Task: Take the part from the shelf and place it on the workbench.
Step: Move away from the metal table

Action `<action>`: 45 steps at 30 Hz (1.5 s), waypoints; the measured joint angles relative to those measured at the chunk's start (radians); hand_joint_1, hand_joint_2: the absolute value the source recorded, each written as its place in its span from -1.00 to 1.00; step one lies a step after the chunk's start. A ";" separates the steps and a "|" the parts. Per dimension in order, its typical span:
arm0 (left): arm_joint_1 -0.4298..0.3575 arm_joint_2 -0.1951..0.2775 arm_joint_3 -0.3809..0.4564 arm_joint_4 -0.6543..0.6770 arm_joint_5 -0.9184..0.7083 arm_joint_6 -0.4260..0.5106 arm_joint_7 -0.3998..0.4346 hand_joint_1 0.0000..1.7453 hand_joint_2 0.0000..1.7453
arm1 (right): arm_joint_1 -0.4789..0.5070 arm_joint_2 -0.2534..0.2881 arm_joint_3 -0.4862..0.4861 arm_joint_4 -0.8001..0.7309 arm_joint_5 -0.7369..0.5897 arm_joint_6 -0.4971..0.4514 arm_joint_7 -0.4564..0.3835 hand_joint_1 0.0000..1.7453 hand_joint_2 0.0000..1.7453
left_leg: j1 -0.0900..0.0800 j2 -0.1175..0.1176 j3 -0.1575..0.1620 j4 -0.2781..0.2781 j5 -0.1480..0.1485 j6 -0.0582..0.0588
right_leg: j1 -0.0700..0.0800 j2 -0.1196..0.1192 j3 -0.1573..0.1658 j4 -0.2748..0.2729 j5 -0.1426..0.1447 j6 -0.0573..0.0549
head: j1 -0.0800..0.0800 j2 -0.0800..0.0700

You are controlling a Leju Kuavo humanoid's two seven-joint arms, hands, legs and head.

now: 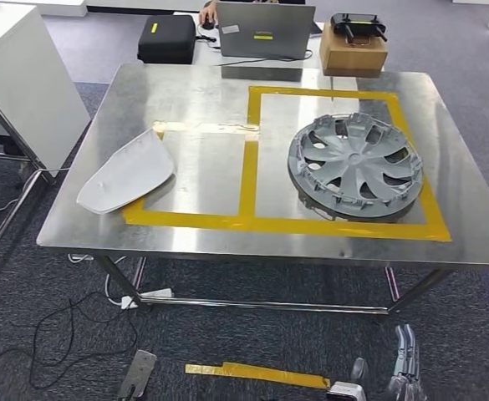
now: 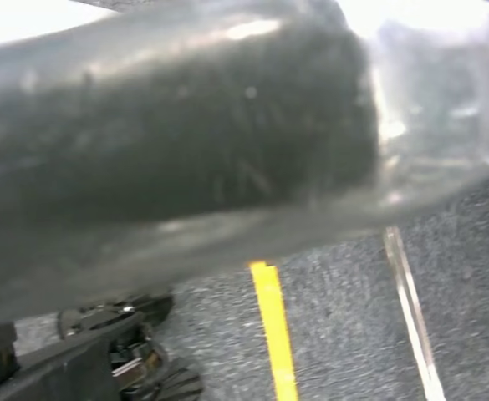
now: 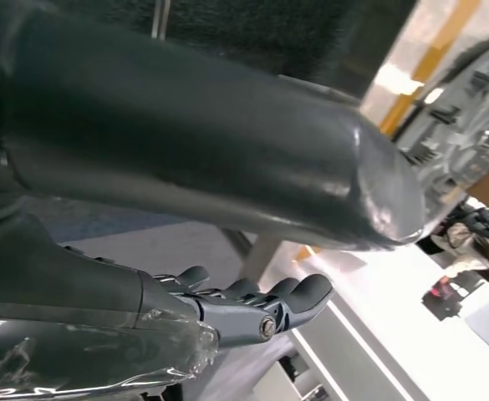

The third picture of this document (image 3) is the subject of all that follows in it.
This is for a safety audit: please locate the steel workbench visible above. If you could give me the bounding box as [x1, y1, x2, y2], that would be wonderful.
[359, 0, 489, 140]

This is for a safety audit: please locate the yellow tape on workbench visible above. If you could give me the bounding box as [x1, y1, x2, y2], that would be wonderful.
[379, 0, 484, 138]

